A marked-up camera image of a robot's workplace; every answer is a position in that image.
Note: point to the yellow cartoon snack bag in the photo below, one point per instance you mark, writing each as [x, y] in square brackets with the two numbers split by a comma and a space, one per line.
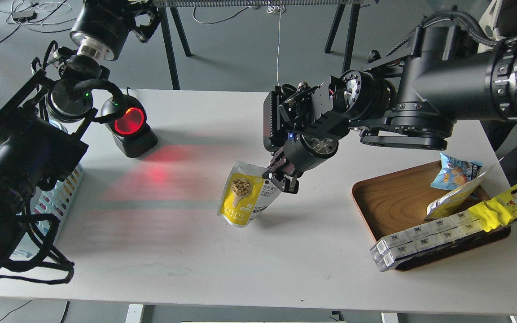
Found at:
[497, 212]

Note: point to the black trestle table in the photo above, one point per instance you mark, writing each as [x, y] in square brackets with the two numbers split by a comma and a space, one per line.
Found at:
[254, 48]

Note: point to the light blue plastic basket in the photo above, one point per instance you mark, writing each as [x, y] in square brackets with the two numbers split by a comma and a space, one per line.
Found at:
[56, 202]

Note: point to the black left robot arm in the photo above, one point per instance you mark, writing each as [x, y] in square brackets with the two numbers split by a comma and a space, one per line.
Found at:
[41, 126]

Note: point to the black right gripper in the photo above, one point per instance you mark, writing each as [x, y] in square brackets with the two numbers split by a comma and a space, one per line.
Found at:
[302, 127]

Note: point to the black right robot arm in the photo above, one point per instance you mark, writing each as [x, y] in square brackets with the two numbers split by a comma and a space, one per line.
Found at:
[446, 70]

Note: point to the yellow white snack pouch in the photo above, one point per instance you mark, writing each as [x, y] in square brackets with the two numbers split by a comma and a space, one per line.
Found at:
[246, 194]

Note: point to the brown wooden tray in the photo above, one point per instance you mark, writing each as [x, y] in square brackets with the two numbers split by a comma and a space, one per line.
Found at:
[397, 201]

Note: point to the blue snack bag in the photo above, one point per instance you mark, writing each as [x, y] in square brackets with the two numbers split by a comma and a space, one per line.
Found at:
[455, 172]

